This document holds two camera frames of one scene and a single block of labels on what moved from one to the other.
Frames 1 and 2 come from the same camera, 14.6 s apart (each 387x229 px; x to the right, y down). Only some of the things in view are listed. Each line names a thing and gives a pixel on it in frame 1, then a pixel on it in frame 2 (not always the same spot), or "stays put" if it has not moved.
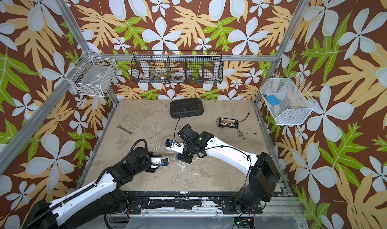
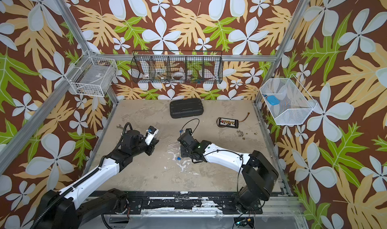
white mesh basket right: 286,102 stays put
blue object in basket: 272,100 stays put
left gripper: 150,154 to 151,146
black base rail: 142,203 stays put
